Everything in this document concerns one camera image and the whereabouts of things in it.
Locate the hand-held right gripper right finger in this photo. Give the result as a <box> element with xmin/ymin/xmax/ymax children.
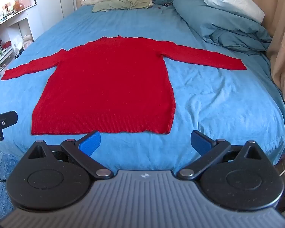
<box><xmin>177</xmin><ymin>130</ymin><xmax>263</xmax><ymax>180</ymax></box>

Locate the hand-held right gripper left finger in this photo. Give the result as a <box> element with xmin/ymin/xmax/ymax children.
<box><xmin>26</xmin><ymin>130</ymin><xmax>114</xmax><ymax>180</ymax></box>

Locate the red knit sweater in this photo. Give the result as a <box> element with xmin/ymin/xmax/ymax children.
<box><xmin>1</xmin><ymin>35</ymin><xmax>247</xmax><ymax>136</ymax></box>

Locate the blue bed sheet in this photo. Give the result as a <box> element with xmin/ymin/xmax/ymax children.
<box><xmin>0</xmin><ymin>3</ymin><xmax>285</xmax><ymax>171</ymax></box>

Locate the blue fluffy rug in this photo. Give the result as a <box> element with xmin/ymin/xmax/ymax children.
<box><xmin>0</xmin><ymin>152</ymin><xmax>23</xmax><ymax>219</ymax></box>

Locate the red box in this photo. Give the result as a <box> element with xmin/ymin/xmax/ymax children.
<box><xmin>1</xmin><ymin>40</ymin><xmax>14</xmax><ymax>51</ymax></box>

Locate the white shelf unit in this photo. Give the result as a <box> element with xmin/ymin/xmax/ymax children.
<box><xmin>0</xmin><ymin>3</ymin><xmax>38</xmax><ymax>86</ymax></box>

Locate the pink cardboard box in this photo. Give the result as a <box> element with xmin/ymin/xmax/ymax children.
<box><xmin>18</xmin><ymin>0</ymin><xmax>32</xmax><ymax>11</ymax></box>

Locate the teal duvet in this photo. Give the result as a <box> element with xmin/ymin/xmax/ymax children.
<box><xmin>173</xmin><ymin>0</ymin><xmax>273</xmax><ymax>56</ymax></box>

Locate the beige curtain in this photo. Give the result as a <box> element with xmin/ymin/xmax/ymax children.
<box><xmin>214</xmin><ymin>0</ymin><xmax>285</xmax><ymax>114</ymax></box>

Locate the green pillow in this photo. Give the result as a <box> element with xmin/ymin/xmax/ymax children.
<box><xmin>92</xmin><ymin>0</ymin><xmax>154</xmax><ymax>13</ymax></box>

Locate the white pillow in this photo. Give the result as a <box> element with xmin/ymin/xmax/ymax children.
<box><xmin>203</xmin><ymin>0</ymin><xmax>265</xmax><ymax>24</ymax></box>

